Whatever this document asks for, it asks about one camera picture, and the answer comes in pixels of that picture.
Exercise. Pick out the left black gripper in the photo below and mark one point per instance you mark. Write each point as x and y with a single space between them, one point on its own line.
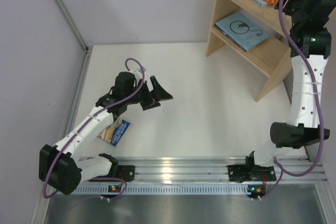
148 95

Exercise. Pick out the light blue swan book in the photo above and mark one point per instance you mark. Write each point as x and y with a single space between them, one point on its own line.
243 30

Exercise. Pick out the dark purple galaxy book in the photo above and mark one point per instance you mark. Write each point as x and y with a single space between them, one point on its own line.
231 38

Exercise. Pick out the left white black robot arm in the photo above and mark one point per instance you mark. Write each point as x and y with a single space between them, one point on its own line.
61 166

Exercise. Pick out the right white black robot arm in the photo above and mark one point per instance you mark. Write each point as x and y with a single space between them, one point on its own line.
310 44

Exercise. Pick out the blue colourful picture book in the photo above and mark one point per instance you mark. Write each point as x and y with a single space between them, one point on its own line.
113 133

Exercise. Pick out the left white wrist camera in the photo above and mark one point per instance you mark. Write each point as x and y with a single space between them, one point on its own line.
138 72

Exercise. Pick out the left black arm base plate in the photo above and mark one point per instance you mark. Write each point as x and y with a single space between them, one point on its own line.
126 172

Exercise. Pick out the aluminium mounting rail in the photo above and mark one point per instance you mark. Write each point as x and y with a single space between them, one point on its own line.
211 170

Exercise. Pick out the perforated cable duct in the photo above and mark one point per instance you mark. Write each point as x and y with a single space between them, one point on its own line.
166 189

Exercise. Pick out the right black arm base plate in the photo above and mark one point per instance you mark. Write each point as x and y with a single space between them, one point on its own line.
243 173

